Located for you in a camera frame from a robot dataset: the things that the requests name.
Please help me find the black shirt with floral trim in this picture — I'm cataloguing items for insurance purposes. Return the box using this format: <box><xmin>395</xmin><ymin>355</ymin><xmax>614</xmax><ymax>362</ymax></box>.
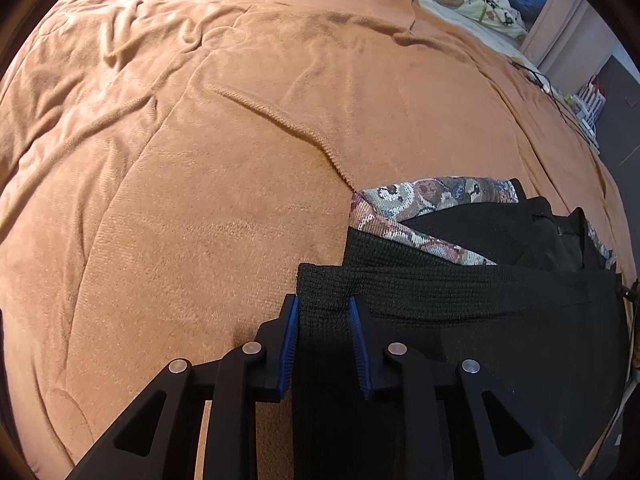
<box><xmin>292</xmin><ymin>176</ymin><xmax>631</xmax><ymax>480</ymax></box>

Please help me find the teddy bear print pillow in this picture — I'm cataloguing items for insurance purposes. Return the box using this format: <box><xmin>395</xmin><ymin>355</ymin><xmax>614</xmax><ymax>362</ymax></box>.
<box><xmin>431</xmin><ymin>0</ymin><xmax>528</xmax><ymax>38</ymax></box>

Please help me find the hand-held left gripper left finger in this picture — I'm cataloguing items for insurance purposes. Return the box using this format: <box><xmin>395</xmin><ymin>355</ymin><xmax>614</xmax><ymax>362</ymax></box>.
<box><xmin>65</xmin><ymin>295</ymin><xmax>300</xmax><ymax>480</ymax></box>

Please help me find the pale pink curtain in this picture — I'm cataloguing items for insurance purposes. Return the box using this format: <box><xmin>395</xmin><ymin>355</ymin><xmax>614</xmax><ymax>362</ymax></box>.
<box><xmin>520</xmin><ymin>0</ymin><xmax>618</xmax><ymax>73</ymax></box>

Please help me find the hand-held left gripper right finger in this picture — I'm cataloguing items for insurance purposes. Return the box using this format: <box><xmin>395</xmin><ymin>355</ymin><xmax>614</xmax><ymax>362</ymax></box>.
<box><xmin>348</xmin><ymin>296</ymin><xmax>581</xmax><ymax>480</ymax></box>

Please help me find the small storage rack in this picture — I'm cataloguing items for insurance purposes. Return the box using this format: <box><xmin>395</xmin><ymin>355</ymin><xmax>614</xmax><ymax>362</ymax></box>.
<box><xmin>565</xmin><ymin>75</ymin><xmax>608</xmax><ymax>136</ymax></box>

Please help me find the orange blanket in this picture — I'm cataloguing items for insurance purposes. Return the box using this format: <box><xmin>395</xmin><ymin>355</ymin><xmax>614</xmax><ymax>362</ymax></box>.
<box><xmin>0</xmin><ymin>0</ymin><xmax>638</xmax><ymax>471</ymax></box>

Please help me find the black cable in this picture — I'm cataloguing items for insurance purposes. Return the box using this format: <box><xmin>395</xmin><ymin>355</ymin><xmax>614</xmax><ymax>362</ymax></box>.
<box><xmin>510</xmin><ymin>60</ymin><xmax>601</xmax><ymax>148</ymax></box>

